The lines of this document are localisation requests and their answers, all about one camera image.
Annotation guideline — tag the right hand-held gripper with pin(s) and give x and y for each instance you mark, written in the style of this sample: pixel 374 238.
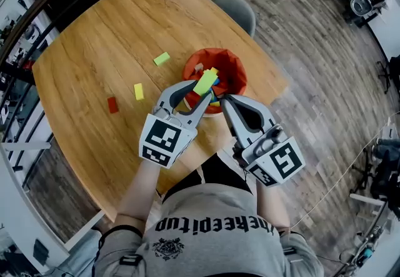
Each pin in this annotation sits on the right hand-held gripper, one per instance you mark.
pixel 281 157

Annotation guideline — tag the person's left forearm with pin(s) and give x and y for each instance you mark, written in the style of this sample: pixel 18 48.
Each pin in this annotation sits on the person's left forearm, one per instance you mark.
pixel 137 194

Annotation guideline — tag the grey printed t-shirt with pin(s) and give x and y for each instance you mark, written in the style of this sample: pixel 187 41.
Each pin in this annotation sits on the grey printed t-shirt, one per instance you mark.
pixel 212 238

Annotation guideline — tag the person's right forearm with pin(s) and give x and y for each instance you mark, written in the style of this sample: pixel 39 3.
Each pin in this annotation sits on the person's right forearm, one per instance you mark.
pixel 272 207

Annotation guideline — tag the red block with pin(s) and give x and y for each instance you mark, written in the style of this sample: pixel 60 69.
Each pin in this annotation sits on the red block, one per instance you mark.
pixel 112 104

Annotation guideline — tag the white bucket with orange liner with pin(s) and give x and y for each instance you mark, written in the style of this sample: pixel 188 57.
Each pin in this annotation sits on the white bucket with orange liner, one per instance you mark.
pixel 231 66

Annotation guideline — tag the grey chair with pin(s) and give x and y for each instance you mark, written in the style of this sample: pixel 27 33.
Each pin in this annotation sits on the grey chair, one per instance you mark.
pixel 234 10

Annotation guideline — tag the long white desk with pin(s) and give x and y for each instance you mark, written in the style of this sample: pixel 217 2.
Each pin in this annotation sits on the long white desk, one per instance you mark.
pixel 387 39

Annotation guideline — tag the small black device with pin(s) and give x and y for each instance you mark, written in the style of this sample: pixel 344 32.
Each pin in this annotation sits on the small black device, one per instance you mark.
pixel 40 252

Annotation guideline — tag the black trousers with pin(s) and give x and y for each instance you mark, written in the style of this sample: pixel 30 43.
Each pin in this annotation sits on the black trousers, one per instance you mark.
pixel 218 172

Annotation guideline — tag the white table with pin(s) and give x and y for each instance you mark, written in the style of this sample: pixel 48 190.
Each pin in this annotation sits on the white table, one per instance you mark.
pixel 18 207

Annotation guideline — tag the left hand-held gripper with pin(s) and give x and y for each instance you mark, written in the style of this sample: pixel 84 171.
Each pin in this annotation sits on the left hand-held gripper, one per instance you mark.
pixel 162 138

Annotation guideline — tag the silver round device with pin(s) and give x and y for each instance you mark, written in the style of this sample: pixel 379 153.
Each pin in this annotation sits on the silver round device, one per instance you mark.
pixel 359 5

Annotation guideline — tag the yellow block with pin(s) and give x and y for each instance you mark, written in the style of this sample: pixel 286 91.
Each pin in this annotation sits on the yellow block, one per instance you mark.
pixel 139 91

